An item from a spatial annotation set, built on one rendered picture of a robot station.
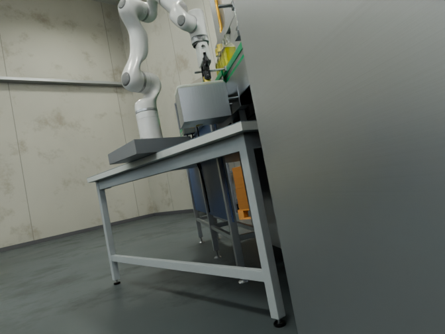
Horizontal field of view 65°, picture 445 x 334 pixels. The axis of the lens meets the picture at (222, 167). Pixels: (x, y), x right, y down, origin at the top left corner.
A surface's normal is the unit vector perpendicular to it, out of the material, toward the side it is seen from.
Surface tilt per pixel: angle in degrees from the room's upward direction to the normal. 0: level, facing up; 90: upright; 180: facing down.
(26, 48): 90
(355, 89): 90
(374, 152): 90
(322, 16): 90
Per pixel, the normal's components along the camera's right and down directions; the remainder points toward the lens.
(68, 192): 0.63, -0.15
